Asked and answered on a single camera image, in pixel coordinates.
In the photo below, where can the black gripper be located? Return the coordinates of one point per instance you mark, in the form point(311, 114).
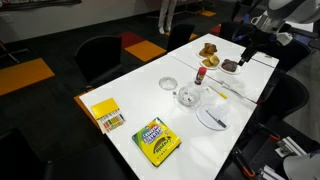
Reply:
point(256, 39)

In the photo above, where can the yellow marker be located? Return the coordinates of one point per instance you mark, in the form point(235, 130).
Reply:
point(218, 92)

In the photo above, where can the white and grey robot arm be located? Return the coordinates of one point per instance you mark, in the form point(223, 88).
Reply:
point(293, 11)

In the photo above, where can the Crayola marker box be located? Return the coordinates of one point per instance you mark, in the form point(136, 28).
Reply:
point(156, 141)

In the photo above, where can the open marker set yellow lid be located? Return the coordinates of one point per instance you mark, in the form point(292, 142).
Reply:
point(106, 115)

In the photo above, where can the dark brown bread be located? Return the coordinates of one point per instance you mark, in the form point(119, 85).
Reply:
point(229, 65)

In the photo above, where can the black office chair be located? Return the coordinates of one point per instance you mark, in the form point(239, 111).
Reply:
point(100, 56)
point(231, 31)
point(290, 96)
point(20, 156)
point(180, 35)
point(295, 55)

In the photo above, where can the golden bread roll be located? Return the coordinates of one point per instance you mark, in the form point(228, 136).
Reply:
point(211, 61)

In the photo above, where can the golden pastry pile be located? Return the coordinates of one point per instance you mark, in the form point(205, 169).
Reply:
point(208, 49)

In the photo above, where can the purple bottle with red cap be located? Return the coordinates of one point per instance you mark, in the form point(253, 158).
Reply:
point(200, 76)

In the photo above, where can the cut glass bowl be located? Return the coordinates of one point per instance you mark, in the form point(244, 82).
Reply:
point(189, 96)

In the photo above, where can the white plate with utensil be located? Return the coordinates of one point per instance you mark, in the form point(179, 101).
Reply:
point(208, 125)

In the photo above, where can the small cut glass dish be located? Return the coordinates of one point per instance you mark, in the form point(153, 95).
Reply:
point(167, 83)

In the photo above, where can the person legs in light trousers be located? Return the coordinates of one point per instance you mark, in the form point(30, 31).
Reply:
point(166, 15)

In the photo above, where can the white rounded device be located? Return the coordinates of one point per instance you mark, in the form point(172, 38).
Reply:
point(301, 166)

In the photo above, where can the metal bracket parts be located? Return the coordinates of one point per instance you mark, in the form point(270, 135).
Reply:
point(288, 146)

